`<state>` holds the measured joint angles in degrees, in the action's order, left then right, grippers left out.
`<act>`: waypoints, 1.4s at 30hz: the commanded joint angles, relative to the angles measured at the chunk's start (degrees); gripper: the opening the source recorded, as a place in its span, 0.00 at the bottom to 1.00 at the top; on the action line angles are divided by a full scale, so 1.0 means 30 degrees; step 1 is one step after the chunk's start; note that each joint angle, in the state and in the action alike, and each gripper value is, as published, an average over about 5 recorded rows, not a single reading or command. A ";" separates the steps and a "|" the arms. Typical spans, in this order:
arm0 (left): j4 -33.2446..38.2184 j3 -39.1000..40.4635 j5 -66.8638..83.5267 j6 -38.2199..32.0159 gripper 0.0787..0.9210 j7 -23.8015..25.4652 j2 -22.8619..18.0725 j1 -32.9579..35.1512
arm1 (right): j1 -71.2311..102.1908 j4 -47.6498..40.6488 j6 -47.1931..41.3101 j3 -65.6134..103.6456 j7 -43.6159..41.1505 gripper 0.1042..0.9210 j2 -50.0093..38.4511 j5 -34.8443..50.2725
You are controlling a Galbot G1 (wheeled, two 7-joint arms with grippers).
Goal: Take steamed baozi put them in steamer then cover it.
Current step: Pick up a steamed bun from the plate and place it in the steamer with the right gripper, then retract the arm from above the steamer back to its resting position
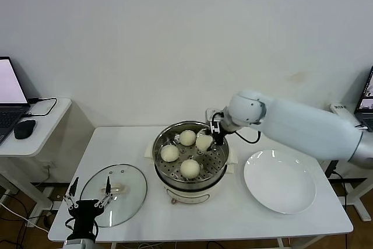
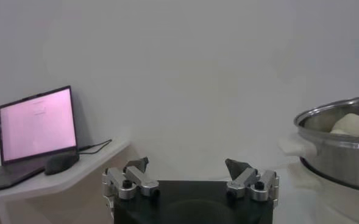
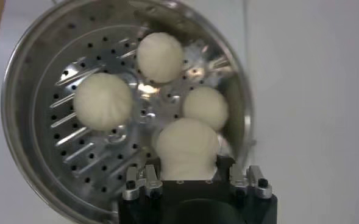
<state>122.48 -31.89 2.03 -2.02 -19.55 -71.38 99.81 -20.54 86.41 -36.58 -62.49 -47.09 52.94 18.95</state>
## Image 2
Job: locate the black computer mouse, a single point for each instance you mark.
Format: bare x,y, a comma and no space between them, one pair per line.
60,162

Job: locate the stainless steel steamer basket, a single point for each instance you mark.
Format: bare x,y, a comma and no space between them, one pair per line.
343,161

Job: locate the black laptop with pale screen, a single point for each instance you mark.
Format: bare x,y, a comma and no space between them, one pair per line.
36,124

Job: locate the cream electric cooker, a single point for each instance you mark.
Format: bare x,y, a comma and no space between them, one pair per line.
334,204

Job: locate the white side table with mouse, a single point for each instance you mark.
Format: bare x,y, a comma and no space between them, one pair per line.
84,170

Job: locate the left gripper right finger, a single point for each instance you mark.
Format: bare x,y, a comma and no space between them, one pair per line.
243,179

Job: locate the white steamed baozi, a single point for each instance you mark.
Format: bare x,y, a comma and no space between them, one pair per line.
356,124

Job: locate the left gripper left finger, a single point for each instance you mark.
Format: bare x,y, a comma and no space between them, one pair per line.
138,179

